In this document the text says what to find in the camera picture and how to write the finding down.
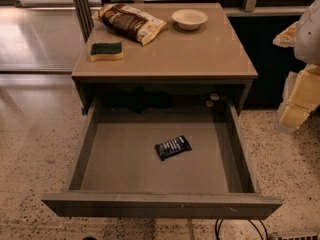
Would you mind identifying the white ceramic bowl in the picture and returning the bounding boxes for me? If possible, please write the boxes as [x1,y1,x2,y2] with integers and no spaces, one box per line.
[172,9,208,31]

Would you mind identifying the black floor cables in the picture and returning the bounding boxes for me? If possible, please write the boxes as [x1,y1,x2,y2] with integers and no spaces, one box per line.
[214,219,270,240]

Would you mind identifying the green yellow sponge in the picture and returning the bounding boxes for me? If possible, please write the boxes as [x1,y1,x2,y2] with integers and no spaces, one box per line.
[90,42,123,61]

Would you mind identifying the brown chip bag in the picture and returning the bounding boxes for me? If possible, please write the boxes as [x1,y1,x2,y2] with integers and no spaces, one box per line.
[92,3,167,46]

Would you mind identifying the grey cabinet counter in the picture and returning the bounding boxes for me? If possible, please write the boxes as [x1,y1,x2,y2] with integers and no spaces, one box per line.
[72,3,257,110]

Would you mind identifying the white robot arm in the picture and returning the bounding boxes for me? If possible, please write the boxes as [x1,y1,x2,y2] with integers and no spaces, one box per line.
[273,0,320,131]

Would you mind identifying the dark blue rxbar wrapper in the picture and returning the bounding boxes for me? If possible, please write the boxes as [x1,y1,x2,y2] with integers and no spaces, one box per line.
[155,135,192,161]

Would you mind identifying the floor vent grille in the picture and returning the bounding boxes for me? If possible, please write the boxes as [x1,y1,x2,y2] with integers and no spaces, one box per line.
[269,232,320,240]

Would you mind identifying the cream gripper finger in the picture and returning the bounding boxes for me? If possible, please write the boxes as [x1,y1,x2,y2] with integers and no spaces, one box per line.
[279,64,320,129]

